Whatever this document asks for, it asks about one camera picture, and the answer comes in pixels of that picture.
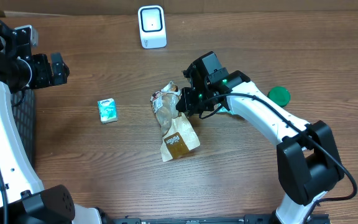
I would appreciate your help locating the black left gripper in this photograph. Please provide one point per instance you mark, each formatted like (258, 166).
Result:
(46, 75)

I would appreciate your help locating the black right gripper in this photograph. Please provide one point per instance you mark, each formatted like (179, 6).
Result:
(188, 106)

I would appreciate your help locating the teal snack packet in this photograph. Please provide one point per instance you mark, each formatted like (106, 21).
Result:
(222, 109)

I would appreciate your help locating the brown beige snack pouch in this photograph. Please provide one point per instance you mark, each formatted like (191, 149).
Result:
(178, 135)

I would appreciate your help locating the small teal tissue pack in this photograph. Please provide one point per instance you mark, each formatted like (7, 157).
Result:
(107, 110)

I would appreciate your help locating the green lid jar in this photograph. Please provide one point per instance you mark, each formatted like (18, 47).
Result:
(279, 95)

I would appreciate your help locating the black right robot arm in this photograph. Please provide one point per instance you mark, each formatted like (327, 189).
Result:
(310, 170)

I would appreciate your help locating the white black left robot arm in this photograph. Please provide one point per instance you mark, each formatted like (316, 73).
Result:
(23, 197)

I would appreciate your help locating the grey plastic mesh basket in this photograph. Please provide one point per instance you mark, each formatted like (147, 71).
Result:
(23, 109)

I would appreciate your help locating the cardboard backdrop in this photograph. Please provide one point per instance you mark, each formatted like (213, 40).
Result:
(112, 7)

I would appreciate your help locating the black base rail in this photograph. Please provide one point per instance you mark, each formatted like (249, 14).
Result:
(197, 220)

